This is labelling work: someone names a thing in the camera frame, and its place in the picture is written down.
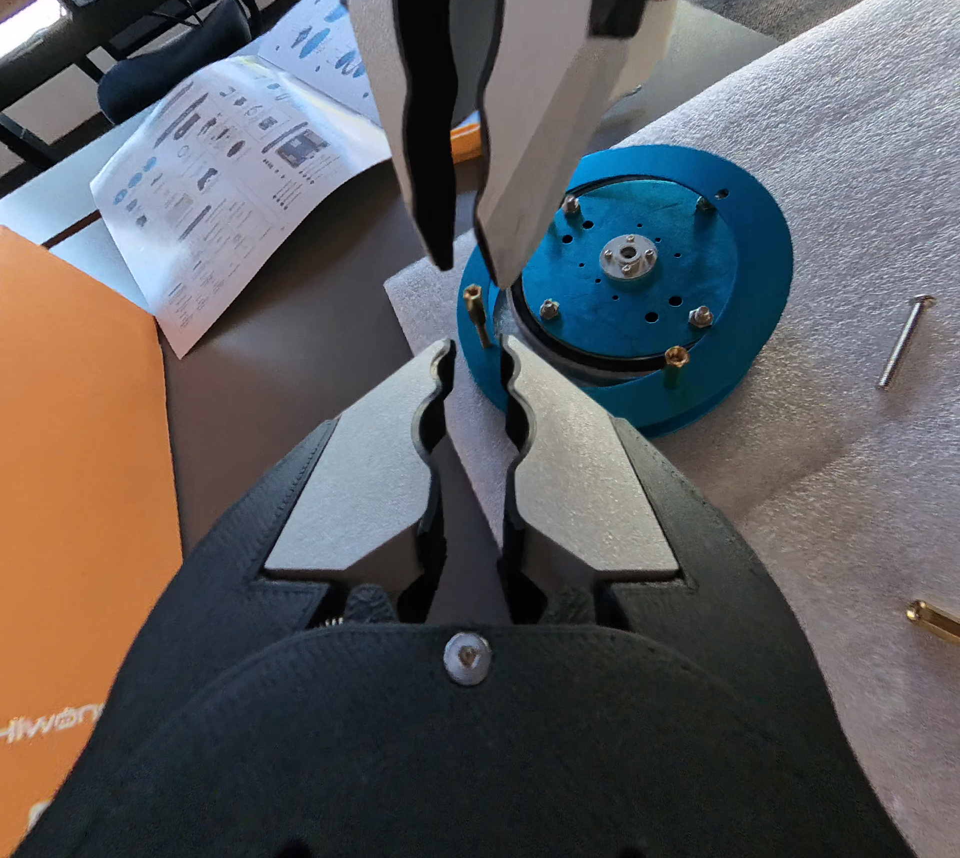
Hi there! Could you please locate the orange handled screwdriver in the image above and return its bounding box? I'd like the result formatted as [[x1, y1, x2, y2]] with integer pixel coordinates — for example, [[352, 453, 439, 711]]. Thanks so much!
[[450, 116, 489, 166]]

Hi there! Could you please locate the blue disc with bearing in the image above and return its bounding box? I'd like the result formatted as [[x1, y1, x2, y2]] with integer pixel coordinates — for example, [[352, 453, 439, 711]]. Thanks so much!
[[503, 176, 744, 379]]

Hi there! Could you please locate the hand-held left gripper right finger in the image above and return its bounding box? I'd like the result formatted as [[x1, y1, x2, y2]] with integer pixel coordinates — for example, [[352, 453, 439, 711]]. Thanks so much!
[[500, 333, 682, 593]]

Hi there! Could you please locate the black office chair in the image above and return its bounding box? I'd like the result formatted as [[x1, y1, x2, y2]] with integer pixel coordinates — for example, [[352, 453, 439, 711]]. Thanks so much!
[[98, 0, 256, 124]]

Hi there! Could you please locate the silver screw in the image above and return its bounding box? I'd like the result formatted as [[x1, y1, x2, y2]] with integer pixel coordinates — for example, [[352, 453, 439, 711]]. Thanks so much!
[[876, 293, 936, 391]]

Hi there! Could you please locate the dark grey desk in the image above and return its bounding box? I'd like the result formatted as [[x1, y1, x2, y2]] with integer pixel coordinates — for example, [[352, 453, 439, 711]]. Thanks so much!
[[0, 0, 789, 649]]

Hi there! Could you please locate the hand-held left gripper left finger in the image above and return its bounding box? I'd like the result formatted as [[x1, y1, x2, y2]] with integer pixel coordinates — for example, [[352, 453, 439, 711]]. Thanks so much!
[[263, 338, 459, 589]]

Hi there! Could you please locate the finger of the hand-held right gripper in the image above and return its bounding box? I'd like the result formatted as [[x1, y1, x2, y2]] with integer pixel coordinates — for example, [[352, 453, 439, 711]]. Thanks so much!
[[336, 0, 505, 274], [474, 0, 619, 289]]

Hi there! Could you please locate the blue round metal base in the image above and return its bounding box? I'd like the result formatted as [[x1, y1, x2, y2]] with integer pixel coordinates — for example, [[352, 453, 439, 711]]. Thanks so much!
[[456, 146, 796, 436]]

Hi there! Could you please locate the white foam sheet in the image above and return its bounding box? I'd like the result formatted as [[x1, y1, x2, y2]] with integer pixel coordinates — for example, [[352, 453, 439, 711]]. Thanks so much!
[[383, 0, 960, 858]]

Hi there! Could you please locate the orange cardboard box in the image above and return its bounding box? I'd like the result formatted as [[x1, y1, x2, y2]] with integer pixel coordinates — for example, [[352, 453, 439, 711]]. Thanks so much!
[[0, 225, 189, 844]]

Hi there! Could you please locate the printed instruction booklet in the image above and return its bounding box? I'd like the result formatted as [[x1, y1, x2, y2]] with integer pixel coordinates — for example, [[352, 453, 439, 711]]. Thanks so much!
[[90, 0, 406, 359]]

